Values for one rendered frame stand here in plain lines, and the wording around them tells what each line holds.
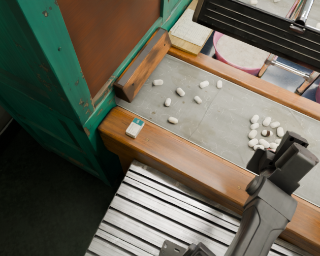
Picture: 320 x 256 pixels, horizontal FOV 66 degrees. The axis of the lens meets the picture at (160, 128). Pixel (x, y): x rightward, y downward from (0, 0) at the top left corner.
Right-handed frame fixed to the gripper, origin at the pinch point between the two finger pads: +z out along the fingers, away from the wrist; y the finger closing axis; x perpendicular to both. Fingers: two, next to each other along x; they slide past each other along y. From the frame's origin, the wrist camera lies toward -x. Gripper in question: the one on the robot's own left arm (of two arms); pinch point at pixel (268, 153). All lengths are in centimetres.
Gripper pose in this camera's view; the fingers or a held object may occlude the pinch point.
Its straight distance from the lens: 76.1
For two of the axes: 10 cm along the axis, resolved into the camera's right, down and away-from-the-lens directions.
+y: -8.8, -4.5, 1.8
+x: -3.5, 8.4, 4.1
